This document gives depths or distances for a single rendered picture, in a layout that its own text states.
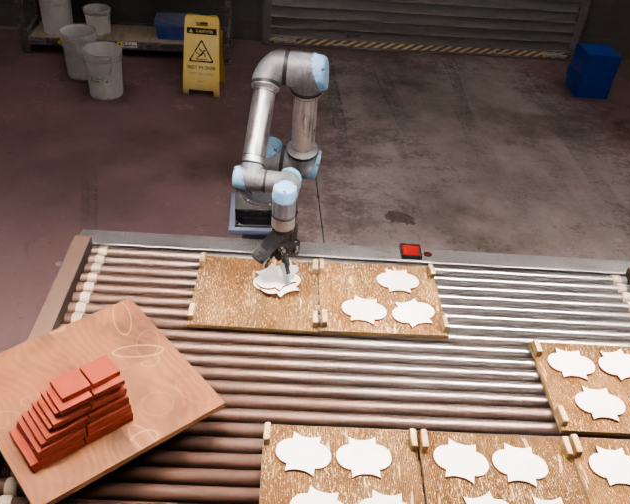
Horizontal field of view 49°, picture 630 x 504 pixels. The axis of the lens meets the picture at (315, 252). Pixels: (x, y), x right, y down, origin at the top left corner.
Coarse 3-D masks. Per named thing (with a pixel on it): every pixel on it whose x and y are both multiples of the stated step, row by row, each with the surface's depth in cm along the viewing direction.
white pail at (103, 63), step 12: (84, 48) 525; (96, 48) 536; (108, 48) 538; (120, 48) 528; (84, 60) 521; (96, 60) 516; (108, 60) 518; (120, 60) 530; (96, 72) 523; (108, 72) 525; (120, 72) 534; (96, 84) 529; (108, 84) 530; (120, 84) 539; (96, 96) 536; (108, 96) 536
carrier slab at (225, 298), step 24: (216, 264) 237; (240, 264) 239; (216, 288) 227; (240, 288) 228; (312, 288) 231; (216, 312) 218; (240, 312) 219; (264, 312) 220; (288, 312) 221; (312, 312) 222
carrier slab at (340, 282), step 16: (336, 272) 239; (352, 272) 240; (368, 272) 241; (384, 272) 241; (416, 272) 243; (320, 288) 232; (336, 288) 232; (352, 288) 233; (368, 288) 234; (384, 288) 234; (416, 288) 236; (432, 288) 236; (320, 304) 225; (336, 304) 226; (384, 304) 228; (432, 304) 230; (320, 320) 221; (336, 320) 220; (384, 320) 222; (432, 320) 223; (400, 336) 218; (416, 336) 218; (432, 336) 218; (448, 336) 219
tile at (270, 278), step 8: (272, 264) 236; (256, 272) 232; (264, 272) 232; (272, 272) 232; (280, 272) 233; (256, 280) 228; (264, 280) 229; (272, 280) 229; (280, 280) 229; (264, 288) 226; (272, 288) 226; (280, 288) 226
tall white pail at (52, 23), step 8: (40, 0) 583; (48, 0) 578; (56, 0) 581; (64, 0) 585; (40, 8) 589; (48, 8) 584; (56, 8) 584; (64, 8) 588; (48, 16) 588; (56, 16) 588; (64, 16) 592; (72, 16) 603; (48, 24) 593; (56, 24) 592; (64, 24) 596; (48, 32) 598; (56, 32) 597
